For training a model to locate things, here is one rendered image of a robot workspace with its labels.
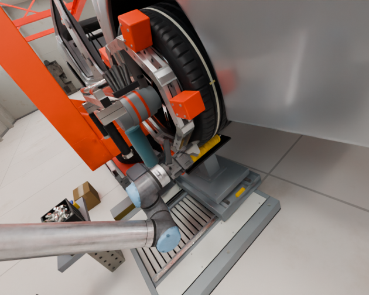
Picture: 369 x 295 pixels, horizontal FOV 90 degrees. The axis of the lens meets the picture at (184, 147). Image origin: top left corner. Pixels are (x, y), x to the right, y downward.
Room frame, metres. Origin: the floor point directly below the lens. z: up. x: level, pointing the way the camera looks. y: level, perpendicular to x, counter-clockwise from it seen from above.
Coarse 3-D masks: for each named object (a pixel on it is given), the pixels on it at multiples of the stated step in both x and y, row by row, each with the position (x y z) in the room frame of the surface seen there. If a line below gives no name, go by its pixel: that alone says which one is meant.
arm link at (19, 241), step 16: (0, 224) 0.40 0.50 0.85; (16, 224) 0.41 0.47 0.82; (32, 224) 0.41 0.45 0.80; (48, 224) 0.41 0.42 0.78; (64, 224) 0.41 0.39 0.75; (80, 224) 0.42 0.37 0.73; (96, 224) 0.42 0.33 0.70; (112, 224) 0.42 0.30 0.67; (128, 224) 0.43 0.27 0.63; (144, 224) 0.43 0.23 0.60; (160, 224) 0.44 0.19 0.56; (0, 240) 0.36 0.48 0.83; (16, 240) 0.36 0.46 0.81; (32, 240) 0.37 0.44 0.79; (48, 240) 0.37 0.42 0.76; (64, 240) 0.37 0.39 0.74; (80, 240) 0.38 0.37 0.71; (96, 240) 0.38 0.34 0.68; (112, 240) 0.38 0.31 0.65; (128, 240) 0.39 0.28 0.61; (144, 240) 0.40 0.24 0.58; (160, 240) 0.39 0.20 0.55; (176, 240) 0.40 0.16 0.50; (0, 256) 0.34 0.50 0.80; (16, 256) 0.35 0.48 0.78; (32, 256) 0.35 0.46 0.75; (48, 256) 0.36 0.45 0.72
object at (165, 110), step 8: (152, 48) 0.79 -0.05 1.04; (160, 56) 0.75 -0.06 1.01; (168, 64) 0.72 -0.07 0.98; (144, 72) 1.03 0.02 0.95; (152, 80) 0.95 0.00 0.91; (160, 96) 0.99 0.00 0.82; (160, 112) 1.11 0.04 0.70; (168, 112) 0.96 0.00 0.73; (160, 120) 1.07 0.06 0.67; (168, 120) 0.98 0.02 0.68; (168, 128) 1.00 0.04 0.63
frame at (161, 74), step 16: (112, 48) 0.92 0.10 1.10; (128, 48) 0.75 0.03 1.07; (112, 64) 1.01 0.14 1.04; (144, 64) 0.69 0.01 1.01; (160, 64) 0.68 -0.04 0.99; (160, 80) 0.64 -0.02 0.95; (176, 80) 0.66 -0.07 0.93; (176, 128) 0.67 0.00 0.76; (192, 128) 0.66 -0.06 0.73; (176, 144) 0.74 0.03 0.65
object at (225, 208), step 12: (180, 180) 1.11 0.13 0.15; (252, 180) 0.79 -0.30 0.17; (192, 192) 0.92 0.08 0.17; (240, 192) 0.74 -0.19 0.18; (252, 192) 0.77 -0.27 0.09; (204, 204) 0.81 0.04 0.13; (216, 204) 0.76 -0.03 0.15; (228, 204) 0.70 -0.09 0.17; (240, 204) 0.72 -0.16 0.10; (228, 216) 0.68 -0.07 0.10
